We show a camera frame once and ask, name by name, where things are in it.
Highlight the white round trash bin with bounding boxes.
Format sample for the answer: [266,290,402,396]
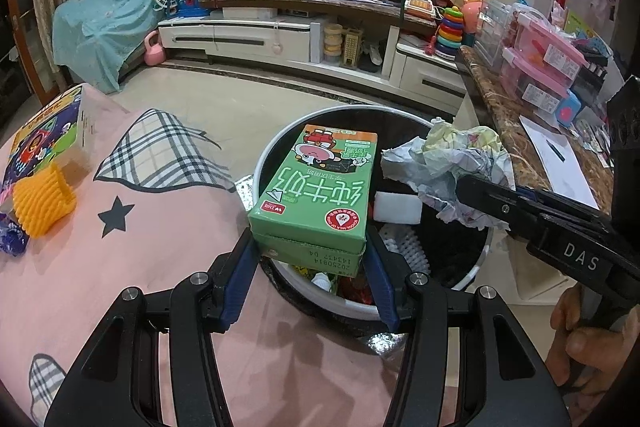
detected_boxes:
[252,106,496,323]

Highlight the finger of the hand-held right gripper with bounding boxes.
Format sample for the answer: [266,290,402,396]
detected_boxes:
[515,188,618,233]
[455,175,546,240]

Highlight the pink plastic toy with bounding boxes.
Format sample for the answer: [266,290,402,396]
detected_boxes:
[461,0,483,48]

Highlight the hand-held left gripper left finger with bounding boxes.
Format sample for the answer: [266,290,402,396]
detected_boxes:
[44,229,262,427]

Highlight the rainbow stacking ring toy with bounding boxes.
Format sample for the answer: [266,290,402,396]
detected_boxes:
[434,6,463,56]

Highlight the blue foil wrapper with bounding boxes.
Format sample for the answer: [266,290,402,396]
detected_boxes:
[0,212,28,256]

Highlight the yellow foam net sleeve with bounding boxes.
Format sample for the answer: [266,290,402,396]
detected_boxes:
[12,163,78,239]

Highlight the colourful cartoon puzzle box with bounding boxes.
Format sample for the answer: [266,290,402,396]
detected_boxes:
[0,86,96,202]

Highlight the pink storage box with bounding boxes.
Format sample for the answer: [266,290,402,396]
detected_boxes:
[515,12,591,68]
[502,49,576,112]

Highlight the person's right hand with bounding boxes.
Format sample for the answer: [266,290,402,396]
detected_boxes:
[545,285,608,404]

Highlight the pink kettlebell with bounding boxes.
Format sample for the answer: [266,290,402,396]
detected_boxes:
[144,31,165,66]

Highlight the dark glass door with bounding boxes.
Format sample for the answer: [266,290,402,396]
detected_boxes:
[0,0,56,108]

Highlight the toy cash register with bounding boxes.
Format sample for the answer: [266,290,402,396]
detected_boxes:
[405,0,435,22]

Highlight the teal cloth cover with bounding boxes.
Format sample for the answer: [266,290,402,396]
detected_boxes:
[52,0,166,95]

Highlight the blue and pink toy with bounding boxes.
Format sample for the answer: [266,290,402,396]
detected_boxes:
[555,89,583,128]

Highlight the white paper sheet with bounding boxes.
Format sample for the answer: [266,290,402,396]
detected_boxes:
[519,114,581,165]

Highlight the stacked round containers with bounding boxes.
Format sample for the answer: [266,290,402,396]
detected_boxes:
[322,23,343,66]

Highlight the pink printed blanket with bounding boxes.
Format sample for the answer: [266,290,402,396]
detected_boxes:
[0,84,416,427]

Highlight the white nubby foam pad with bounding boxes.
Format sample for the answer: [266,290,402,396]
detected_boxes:
[380,227,431,276]

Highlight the white foam block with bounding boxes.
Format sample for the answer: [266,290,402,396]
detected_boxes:
[372,191,423,226]

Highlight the green milk carton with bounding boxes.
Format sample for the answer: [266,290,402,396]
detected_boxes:
[247,124,378,278]

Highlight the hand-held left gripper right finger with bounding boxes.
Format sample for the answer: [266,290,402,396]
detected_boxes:
[362,232,572,427]

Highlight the white television cabinet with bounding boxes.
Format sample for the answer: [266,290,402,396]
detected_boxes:
[157,0,468,118]

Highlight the clear storage box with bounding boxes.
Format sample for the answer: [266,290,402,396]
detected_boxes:
[475,0,521,72]

